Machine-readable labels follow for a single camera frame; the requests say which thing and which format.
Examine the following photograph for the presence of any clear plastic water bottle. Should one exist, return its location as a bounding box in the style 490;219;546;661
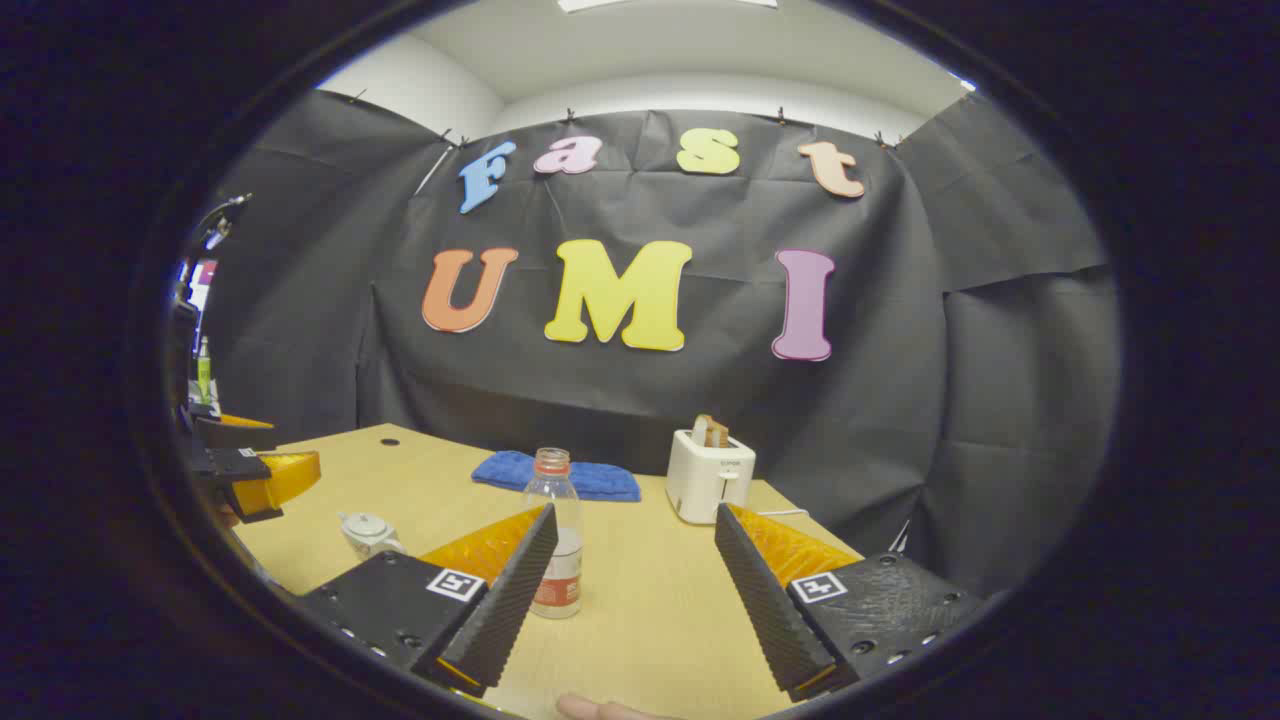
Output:
522;447;584;620

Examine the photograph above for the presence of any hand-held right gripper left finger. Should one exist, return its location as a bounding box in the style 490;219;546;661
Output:
298;503;559;699

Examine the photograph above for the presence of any ceiling light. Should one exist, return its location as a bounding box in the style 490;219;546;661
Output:
558;0;779;13

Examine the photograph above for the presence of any white floral teacup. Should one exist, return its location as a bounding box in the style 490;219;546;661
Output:
338;511;406;561

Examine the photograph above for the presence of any black backdrop cloth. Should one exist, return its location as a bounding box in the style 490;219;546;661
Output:
195;88;1119;601

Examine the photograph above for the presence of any blue towel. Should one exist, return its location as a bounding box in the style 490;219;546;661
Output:
471;450;642;503

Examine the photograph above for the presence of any white toaster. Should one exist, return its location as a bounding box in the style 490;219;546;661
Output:
665;428;758;525

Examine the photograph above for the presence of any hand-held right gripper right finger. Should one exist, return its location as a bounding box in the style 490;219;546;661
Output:
714;502;986;703

